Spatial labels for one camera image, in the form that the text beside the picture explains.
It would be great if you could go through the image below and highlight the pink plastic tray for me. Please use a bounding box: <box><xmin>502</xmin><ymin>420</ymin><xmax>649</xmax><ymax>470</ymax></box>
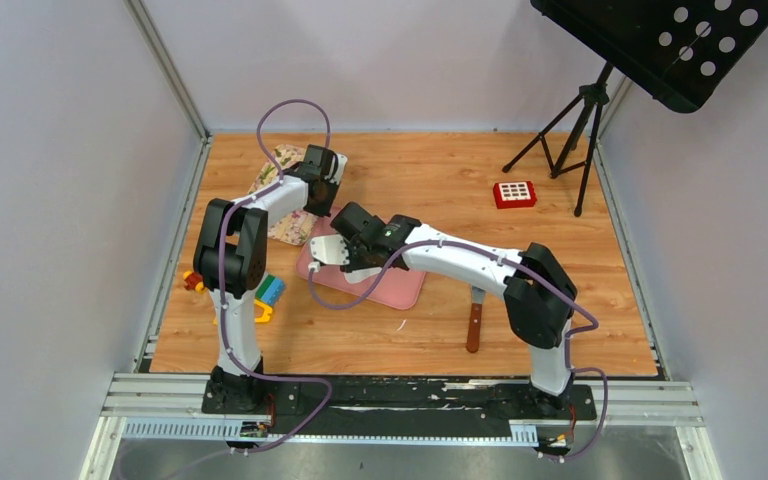
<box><xmin>294</xmin><ymin>215</ymin><xmax>428</xmax><ymax>311</ymax></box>

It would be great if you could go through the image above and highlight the white dough ball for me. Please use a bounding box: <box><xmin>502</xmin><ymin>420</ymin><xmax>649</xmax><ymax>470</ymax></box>
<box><xmin>343</xmin><ymin>267</ymin><xmax>381</xmax><ymax>285</ymax></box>

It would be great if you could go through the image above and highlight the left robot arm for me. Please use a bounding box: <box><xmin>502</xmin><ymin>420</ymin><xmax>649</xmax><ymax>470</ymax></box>
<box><xmin>193</xmin><ymin>145</ymin><xmax>348</xmax><ymax>414</ymax></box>

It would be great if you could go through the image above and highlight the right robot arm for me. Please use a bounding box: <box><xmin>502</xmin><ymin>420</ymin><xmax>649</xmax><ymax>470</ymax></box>
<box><xmin>330</xmin><ymin>202</ymin><xmax>577</xmax><ymax>418</ymax></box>

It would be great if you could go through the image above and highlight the floral cutting mat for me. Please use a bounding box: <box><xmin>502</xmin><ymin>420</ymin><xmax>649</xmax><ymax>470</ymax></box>
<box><xmin>249</xmin><ymin>144</ymin><xmax>318</xmax><ymax>246</ymax></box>

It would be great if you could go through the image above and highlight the blue green toy brick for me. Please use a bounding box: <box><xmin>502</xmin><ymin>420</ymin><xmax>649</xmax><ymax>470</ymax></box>
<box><xmin>256</xmin><ymin>274</ymin><xmax>286</xmax><ymax>307</ymax></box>

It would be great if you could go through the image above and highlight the yellow triangular toy block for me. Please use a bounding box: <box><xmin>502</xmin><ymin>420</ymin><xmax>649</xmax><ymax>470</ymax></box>
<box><xmin>213</xmin><ymin>298</ymin><xmax>274</xmax><ymax>327</ymax></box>

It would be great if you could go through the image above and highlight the red yellow toy piece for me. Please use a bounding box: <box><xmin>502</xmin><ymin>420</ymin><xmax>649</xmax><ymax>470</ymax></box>
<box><xmin>182</xmin><ymin>270</ymin><xmax>207</xmax><ymax>294</ymax></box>

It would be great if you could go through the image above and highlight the red grid box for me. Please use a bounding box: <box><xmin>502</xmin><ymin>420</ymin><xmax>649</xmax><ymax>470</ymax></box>
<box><xmin>492</xmin><ymin>181</ymin><xmax>537</xmax><ymax>210</ymax></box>

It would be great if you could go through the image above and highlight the black music stand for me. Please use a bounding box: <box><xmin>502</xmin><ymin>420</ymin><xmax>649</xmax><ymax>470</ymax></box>
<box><xmin>502</xmin><ymin>0</ymin><xmax>768</xmax><ymax>216</ymax></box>

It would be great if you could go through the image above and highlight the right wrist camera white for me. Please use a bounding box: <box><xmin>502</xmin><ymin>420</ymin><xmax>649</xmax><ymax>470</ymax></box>
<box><xmin>308</xmin><ymin>234</ymin><xmax>350</xmax><ymax>266</ymax></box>

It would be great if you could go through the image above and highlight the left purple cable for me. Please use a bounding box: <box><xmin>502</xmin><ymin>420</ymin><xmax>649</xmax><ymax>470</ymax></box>
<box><xmin>115</xmin><ymin>99</ymin><xmax>334</xmax><ymax>480</ymax></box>

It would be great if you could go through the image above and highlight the purple cable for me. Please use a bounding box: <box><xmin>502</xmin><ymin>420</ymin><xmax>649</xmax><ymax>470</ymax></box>
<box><xmin>307</xmin><ymin>239</ymin><xmax>609</xmax><ymax>464</ymax></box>
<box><xmin>115</xmin><ymin>99</ymin><xmax>334</xmax><ymax>480</ymax></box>

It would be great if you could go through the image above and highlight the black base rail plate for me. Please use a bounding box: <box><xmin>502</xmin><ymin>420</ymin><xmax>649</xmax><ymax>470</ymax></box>
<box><xmin>201</xmin><ymin>373</ymin><xmax>597</xmax><ymax>438</ymax></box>

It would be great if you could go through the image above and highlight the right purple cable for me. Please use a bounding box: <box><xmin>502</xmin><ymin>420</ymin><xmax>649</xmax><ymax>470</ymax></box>
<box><xmin>307</xmin><ymin>239</ymin><xmax>609</xmax><ymax>464</ymax></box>

